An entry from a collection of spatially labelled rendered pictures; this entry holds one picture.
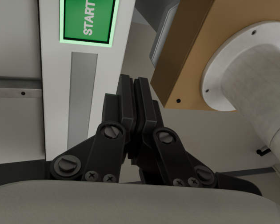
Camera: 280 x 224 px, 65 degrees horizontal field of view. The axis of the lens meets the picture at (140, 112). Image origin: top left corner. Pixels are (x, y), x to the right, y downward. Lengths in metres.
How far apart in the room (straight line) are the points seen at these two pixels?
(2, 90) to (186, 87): 0.32
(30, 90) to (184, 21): 0.29
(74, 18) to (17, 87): 0.22
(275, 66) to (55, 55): 0.31
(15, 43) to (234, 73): 0.36
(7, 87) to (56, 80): 0.16
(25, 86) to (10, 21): 0.11
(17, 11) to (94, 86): 0.17
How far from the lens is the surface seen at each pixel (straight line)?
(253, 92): 0.38
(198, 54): 0.39
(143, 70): 1.49
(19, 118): 0.51
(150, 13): 0.69
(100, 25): 0.25
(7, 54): 0.43
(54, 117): 0.32
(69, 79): 0.29
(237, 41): 0.40
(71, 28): 0.25
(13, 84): 0.44
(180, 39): 0.41
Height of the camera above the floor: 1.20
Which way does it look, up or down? 45 degrees down
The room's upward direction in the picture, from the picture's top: 156 degrees clockwise
